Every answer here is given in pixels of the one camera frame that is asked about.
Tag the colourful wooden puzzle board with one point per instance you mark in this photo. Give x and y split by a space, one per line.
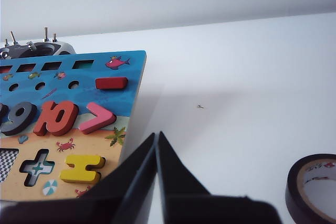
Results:
86 98

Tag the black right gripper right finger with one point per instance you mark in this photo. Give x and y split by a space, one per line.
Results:
173 171

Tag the grey remote controller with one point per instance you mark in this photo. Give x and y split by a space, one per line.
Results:
65 48

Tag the dark blue number nine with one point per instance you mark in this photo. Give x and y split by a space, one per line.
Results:
15 127

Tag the pink greater-than block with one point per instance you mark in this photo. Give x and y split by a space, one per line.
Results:
98 120

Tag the orange number ten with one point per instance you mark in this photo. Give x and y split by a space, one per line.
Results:
47 119

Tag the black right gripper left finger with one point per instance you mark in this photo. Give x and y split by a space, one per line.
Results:
136 171

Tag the red minus block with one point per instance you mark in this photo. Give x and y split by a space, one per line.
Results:
111 83

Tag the black tape roll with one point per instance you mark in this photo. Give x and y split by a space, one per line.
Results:
294 190

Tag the yellow equals block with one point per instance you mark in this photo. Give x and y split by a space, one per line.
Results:
80 169

